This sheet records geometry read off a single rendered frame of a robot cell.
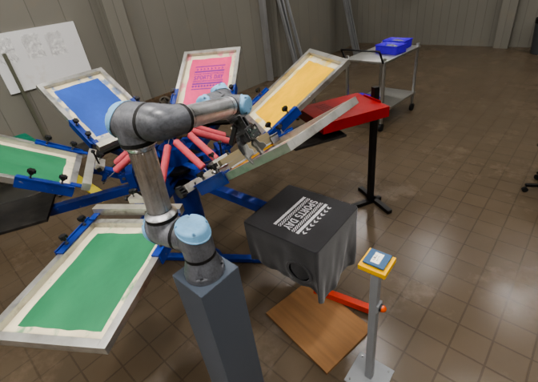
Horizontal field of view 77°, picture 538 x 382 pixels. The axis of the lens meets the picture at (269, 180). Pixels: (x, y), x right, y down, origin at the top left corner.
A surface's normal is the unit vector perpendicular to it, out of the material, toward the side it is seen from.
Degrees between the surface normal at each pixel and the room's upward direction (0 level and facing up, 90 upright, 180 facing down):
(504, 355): 0
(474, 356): 0
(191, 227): 8
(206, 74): 32
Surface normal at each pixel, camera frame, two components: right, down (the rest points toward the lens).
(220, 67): -0.18, -0.44
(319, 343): -0.11, -0.85
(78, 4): 0.74, 0.27
